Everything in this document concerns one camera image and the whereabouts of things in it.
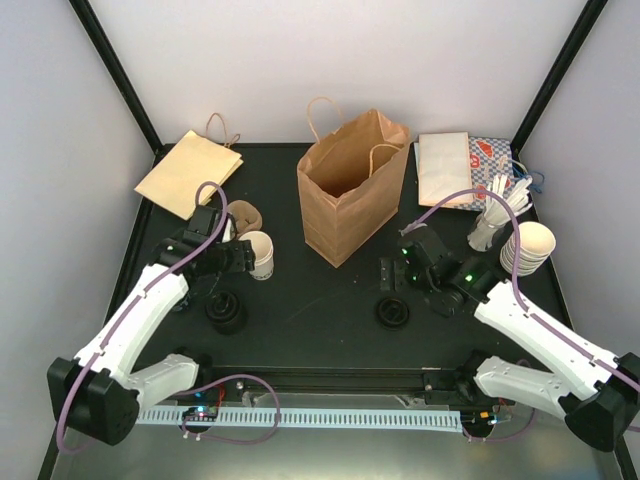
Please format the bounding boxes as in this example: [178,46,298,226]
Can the black lid stack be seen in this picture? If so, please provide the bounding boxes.
[374,297,410,331]
[205,290,247,335]

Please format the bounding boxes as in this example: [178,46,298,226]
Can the stack of white paper cups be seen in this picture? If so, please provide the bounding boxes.
[499,221,556,277]

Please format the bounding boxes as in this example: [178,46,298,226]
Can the black frame post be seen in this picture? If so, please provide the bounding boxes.
[69,0,164,155]
[511,0,608,157]

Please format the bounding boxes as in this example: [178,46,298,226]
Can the light blue cable duct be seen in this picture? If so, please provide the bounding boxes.
[136,405,463,433]

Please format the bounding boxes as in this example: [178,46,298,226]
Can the brown kraft paper bag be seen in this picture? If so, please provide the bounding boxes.
[297,103,412,268]

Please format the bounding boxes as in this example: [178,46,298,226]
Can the black lid stack right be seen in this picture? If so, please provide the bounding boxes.
[374,297,410,331]

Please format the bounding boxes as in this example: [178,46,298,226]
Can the tan paper bag with handles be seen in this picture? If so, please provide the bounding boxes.
[135,112,243,220]

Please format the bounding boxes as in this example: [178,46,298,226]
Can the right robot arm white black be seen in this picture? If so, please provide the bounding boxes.
[390,224,639,452]

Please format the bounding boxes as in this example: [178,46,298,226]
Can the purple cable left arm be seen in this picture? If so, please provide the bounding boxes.
[55,182,281,455]

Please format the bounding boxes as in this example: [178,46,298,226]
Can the stacked pulp cup carriers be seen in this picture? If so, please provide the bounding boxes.
[228,200,263,237]

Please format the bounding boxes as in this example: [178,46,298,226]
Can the white paper bag brown trim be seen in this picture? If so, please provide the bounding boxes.
[416,132,472,206]

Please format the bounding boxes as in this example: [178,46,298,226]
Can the bundle of white straws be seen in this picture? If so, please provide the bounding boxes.
[467,174,533,252]

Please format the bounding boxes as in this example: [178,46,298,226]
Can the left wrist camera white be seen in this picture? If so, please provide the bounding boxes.
[218,214,237,243]

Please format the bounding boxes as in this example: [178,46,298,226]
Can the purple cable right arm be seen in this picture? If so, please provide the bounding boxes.
[407,189,640,445]

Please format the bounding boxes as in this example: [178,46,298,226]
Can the black frame post right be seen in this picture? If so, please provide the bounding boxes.
[511,0,608,157]

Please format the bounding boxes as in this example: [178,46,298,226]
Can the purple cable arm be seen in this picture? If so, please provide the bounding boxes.
[55,182,281,455]
[407,189,640,445]

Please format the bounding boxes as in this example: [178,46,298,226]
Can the white paper cup black print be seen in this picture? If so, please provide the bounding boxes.
[240,231,274,281]

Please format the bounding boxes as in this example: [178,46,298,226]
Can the black lid stack left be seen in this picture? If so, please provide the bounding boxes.
[205,290,247,335]

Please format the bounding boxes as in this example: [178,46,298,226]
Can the blue checkered paper bag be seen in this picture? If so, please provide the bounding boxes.
[469,137,545,193]

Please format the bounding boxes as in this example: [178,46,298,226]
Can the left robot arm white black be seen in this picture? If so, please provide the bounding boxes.
[47,203,255,445]

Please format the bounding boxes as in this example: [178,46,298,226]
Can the black frame post left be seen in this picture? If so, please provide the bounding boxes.
[69,0,164,155]

